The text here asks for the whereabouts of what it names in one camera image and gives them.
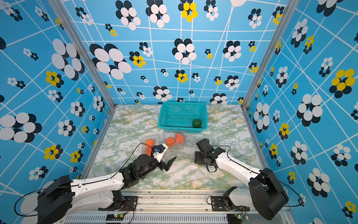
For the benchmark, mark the teal plastic basket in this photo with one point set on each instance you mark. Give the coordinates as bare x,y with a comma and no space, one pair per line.
178,116

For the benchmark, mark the green circuit board left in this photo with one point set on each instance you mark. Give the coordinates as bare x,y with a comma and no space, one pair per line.
115,217

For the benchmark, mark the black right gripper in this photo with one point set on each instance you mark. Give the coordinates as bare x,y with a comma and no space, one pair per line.
197,159

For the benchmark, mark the orange fruit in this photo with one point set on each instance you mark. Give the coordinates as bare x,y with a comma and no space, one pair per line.
148,151
170,141
179,138
150,143

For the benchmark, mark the green circuit board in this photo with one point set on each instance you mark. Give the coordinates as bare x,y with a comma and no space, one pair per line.
234,219
115,217

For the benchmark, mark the aluminium corner post right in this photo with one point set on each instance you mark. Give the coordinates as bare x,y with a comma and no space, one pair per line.
288,13

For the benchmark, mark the aluminium corner post left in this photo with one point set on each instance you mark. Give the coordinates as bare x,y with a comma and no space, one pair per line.
59,9

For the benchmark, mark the green circuit board right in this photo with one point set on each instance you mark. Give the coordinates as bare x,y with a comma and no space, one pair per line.
234,219

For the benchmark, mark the aluminium corner post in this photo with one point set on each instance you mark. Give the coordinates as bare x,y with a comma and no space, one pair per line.
288,13
59,9

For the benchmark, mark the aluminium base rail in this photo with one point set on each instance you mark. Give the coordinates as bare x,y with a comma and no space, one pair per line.
175,207

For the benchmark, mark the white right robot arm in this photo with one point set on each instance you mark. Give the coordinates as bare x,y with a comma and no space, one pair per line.
266,194

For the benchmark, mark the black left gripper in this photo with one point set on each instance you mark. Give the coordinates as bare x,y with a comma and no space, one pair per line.
169,163

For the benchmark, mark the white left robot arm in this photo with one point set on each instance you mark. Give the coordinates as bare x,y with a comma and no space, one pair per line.
65,196

